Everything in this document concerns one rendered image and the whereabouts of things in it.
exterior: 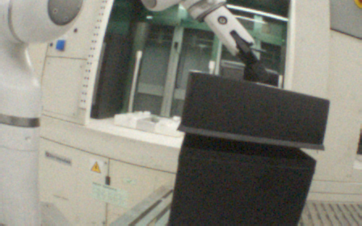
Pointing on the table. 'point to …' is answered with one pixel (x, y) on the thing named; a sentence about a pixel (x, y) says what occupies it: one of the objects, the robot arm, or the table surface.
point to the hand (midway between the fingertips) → (258, 73)
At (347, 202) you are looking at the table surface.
